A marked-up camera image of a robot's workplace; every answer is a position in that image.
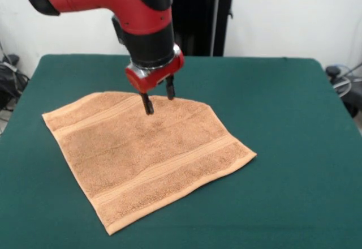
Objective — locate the dark green table cloth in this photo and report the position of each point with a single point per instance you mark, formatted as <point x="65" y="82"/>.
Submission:
<point x="282" y="104"/>

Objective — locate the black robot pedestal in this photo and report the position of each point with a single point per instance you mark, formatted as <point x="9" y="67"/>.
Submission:
<point x="203" y="14"/>

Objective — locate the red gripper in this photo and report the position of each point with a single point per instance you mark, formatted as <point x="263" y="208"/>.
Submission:
<point x="155" y="76"/>

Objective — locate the orange terry towel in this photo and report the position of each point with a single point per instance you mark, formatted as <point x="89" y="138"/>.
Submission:
<point x="147" y="158"/>

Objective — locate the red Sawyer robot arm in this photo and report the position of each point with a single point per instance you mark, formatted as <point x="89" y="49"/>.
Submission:
<point x="118" y="0"/>

